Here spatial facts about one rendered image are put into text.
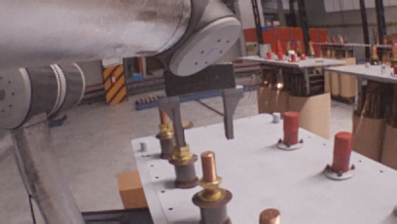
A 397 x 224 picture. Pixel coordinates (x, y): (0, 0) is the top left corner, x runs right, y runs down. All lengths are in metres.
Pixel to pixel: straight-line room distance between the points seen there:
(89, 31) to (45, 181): 0.42
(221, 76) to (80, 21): 0.39
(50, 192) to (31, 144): 0.11
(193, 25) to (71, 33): 0.15
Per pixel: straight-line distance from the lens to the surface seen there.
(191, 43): 0.29
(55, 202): 0.58
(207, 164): 0.58
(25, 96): 0.51
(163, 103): 0.54
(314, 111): 3.13
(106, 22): 0.20
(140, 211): 1.70
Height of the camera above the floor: 1.79
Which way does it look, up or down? 14 degrees down
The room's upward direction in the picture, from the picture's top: 7 degrees counter-clockwise
